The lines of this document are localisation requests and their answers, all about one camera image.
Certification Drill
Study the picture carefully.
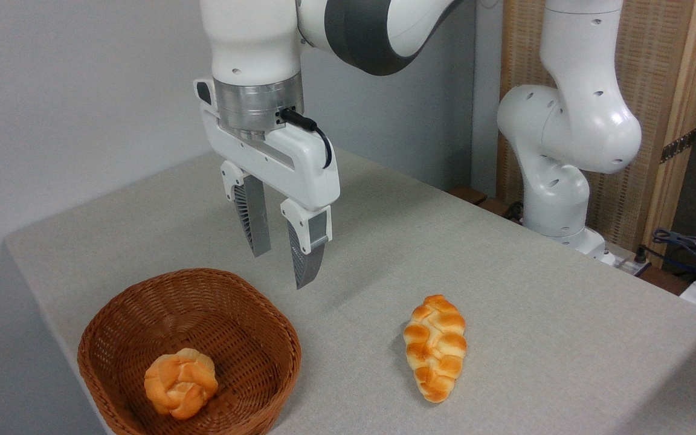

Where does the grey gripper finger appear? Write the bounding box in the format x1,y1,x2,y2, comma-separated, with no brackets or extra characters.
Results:
280,198,333,290
221,159,272,258

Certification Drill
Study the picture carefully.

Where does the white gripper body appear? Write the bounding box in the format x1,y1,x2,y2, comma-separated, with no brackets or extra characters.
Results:
194,77,341,212

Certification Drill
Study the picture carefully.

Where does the blue and black cable bundle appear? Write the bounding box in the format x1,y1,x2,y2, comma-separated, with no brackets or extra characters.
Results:
652,228,696,285

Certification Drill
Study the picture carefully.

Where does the round knotted bread roll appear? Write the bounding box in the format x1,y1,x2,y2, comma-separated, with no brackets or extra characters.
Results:
144,347,219,421

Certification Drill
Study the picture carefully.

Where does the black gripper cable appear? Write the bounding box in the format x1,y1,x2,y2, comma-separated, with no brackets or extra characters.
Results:
280,108,333,170

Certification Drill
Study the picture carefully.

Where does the brown wicker basket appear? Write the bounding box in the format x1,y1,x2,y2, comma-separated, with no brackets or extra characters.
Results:
77,268,302,435

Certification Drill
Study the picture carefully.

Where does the brown wooden block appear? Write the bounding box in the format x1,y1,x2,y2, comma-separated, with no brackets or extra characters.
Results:
448,186,525,225

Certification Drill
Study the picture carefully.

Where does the wooden rattan folding screen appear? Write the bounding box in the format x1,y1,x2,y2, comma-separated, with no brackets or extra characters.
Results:
497,0,696,266

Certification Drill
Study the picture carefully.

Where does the white power strip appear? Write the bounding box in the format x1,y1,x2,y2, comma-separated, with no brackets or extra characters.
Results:
602,242,652,277

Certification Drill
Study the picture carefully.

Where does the long braided bread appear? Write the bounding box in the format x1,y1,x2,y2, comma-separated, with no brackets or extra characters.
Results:
403,294,467,404

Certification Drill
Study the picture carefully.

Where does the black screen hinge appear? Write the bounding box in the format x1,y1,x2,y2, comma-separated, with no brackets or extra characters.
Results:
660,129,696,164

